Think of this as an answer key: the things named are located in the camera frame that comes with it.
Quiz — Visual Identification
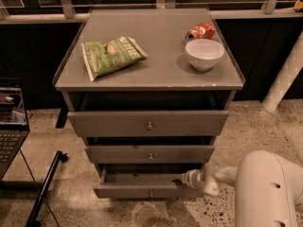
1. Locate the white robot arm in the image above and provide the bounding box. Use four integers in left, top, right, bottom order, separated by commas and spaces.
179, 150, 303, 227

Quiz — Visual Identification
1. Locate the grey drawer cabinet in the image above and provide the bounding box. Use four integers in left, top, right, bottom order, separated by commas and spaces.
52, 8, 246, 187

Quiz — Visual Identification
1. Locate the black laptop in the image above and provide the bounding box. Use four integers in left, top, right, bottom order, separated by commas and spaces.
0, 78, 29, 180

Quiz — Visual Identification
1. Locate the metal railing frame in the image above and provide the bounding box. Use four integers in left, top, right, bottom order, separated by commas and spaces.
0, 0, 302, 24

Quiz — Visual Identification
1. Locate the black stand leg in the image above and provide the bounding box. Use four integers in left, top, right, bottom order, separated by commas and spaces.
26, 150, 68, 227

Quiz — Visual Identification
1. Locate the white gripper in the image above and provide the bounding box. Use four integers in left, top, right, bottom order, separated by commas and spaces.
179, 164, 220, 196

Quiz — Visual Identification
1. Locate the grey top drawer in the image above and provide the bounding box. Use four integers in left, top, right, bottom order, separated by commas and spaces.
68, 111, 228, 137

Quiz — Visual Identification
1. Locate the grey bottom drawer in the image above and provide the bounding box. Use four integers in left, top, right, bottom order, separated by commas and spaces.
94, 164, 203, 199

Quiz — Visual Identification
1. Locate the white bowl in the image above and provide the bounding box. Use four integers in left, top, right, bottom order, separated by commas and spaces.
185, 39, 225, 71

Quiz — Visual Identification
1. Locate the green chip bag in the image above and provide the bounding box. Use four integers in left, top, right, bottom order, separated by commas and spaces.
81, 36, 148, 81

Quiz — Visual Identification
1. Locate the crushed red soda can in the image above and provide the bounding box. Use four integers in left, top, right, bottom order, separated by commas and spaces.
186, 22, 215, 41

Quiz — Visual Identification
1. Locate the white diagonal pipe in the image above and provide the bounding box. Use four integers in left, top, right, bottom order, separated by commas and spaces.
261, 31, 303, 113

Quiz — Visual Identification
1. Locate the grey middle drawer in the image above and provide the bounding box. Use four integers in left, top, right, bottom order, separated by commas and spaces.
85, 145, 214, 164

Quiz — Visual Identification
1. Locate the thin black cable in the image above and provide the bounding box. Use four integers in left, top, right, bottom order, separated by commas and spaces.
19, 148, 61, 227

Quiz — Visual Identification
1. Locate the grey drawer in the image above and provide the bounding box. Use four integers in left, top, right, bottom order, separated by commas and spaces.
85, 145, 214, 164
68, 111, 228, 137
94, 164, 203, 199

